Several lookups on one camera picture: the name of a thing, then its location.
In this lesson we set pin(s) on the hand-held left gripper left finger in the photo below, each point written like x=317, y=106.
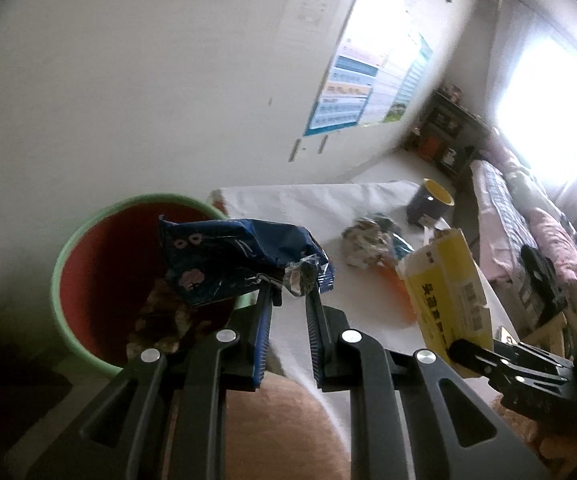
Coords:
x=263, y=332

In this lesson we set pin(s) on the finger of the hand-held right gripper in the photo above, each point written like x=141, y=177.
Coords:
x=473, y=357
x=543, y=355

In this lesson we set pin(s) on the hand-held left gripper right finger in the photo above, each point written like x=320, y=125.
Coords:
x=314, y=332

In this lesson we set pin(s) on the yellow carton box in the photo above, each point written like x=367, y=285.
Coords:
x=448, y=290

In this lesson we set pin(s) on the orange wrapper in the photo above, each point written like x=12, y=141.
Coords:
x=403, y=305

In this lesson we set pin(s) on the dark blue snack wrapper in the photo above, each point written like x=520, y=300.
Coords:
x=218, y=255

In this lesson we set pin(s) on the foil wrapper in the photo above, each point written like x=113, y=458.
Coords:
x=363, y=245

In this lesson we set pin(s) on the heap of mixed wrappers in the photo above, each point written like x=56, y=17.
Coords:
x=163, y=320

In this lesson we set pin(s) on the light blue white wrapper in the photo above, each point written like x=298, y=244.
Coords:
x=399, y=247

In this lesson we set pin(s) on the green bin with red inside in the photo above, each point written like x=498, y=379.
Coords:
x=103, y=270

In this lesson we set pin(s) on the tan fuzzy cloth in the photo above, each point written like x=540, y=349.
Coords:
x=278, y=430
x=528, y=440

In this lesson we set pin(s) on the black garment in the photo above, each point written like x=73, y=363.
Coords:
x=538, y=265

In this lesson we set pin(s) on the white tablecloth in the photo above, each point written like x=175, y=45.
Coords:
x=308, y=210

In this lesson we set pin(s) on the pink quilt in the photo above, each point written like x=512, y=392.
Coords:
x=553, y=230

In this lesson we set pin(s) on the bed with plaid sheet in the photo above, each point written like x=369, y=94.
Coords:
x=498, y=210

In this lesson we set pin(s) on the dark blue yellow mug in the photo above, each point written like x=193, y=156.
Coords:
x=426, y=205

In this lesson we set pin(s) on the small white container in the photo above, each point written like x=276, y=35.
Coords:
x=448, y=156

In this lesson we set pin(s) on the orange container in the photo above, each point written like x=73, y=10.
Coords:
x=431, y=147

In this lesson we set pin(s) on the dark shelf unit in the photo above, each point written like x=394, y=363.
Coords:
x=448, y=120

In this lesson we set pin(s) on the bright window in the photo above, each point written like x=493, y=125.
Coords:
x=553, y=110

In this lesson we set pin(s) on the blue alphabet wall poster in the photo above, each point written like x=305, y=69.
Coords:
x=343, y=102

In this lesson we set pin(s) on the green chart wall poster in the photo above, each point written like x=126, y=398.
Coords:
x=411, y=85

